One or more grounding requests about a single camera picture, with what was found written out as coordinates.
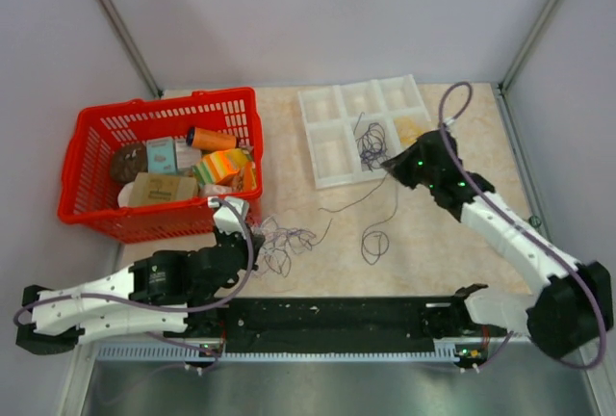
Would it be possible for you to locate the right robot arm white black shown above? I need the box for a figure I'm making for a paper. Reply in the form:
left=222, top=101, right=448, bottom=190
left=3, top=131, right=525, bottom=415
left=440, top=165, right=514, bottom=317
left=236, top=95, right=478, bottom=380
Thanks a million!
left=381, top=131, right=614, bottom=359

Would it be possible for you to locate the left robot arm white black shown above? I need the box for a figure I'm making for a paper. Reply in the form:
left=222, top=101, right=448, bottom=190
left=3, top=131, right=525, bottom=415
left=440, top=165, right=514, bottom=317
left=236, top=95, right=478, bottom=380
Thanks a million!
left=15, top=231, right=265, bottom=355

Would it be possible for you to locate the white compartment organizer tray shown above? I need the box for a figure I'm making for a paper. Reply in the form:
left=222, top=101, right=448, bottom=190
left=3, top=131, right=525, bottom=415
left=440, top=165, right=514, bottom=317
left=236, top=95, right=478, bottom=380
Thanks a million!
left=297, top=74, right=432, bottom=190

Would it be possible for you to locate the brown cardboard box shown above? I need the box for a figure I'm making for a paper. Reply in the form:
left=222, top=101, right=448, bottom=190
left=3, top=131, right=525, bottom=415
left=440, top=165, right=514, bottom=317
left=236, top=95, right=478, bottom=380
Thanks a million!
left=128, top=172, right=198, bottom=207

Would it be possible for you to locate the rainbow striped box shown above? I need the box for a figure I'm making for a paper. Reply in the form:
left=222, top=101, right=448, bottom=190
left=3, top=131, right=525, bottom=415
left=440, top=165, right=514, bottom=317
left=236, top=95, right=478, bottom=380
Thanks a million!
left=192, top=148, right=257, bottom=193

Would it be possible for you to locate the grey white box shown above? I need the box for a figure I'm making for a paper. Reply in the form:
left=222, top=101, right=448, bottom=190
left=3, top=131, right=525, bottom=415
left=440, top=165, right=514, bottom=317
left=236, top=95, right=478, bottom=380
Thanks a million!
left=174, top=139, right=202, bottom=175

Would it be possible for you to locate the clear plastic bottle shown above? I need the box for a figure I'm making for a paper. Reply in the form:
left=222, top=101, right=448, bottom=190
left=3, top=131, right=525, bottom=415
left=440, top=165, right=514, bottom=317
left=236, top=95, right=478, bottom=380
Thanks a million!
left=527, top=215, right=542, bottom=230

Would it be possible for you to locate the light blue box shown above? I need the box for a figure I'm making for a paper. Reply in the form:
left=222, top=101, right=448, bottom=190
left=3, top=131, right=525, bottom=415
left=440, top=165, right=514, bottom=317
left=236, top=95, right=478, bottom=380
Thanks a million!
left=145, top=137, right=177, bottom=174

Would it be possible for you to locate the orange cylinder can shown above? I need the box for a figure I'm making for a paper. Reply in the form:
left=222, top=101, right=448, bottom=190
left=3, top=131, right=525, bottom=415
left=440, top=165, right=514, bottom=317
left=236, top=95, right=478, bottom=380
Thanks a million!
left=186, top=127, right=238, bottom=151

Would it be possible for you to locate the brown round cookie pack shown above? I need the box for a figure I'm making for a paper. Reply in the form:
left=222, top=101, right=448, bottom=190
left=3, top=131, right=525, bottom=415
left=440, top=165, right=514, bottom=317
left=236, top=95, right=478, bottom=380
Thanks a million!
left=109, top=143, right=148, bottom=184

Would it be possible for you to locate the red plastic basket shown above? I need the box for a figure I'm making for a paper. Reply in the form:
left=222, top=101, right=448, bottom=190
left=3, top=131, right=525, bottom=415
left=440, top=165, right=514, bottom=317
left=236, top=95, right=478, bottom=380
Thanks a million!
left=57, top=87, right=264, bottom=244

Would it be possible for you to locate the yellow cable in tray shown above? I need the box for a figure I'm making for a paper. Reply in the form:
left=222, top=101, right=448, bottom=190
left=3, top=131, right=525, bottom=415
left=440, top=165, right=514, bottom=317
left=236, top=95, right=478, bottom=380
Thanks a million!
left=395, top=117, right=429, bottom=145

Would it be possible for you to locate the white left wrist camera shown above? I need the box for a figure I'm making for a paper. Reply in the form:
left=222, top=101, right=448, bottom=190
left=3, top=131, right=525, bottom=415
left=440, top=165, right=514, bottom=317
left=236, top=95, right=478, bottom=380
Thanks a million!
left=207, top=196, right=249, bottom=234

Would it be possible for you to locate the slotted grey cable duct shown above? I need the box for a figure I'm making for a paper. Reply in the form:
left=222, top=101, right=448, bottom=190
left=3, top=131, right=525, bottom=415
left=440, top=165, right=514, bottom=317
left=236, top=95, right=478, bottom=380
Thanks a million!
left=95, top=341, right=497, bottom=362

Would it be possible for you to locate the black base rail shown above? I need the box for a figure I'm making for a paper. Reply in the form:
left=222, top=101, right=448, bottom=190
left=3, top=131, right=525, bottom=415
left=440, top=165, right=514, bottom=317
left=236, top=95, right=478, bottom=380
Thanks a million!
left=164, top=296, right=483, bottom=354

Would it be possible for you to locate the aluminium frame post right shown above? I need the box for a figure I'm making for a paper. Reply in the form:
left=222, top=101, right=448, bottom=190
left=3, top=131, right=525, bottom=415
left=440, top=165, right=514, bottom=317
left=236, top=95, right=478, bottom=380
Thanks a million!
left=498, top=0, right=564, bottom=97

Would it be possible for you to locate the aluminium frame post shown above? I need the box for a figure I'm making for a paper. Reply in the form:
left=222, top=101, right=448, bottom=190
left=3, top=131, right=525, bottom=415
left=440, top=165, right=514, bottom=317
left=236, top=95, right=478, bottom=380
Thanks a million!
left=498, top=0, right=564, bottom=97
left=96, top=0, right=163, bottom=98

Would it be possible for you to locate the aluminium frame post left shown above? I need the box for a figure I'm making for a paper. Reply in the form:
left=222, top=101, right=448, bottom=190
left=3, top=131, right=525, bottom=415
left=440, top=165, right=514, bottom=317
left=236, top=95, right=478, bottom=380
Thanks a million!
left=96, top=0, right=163, bottom=98

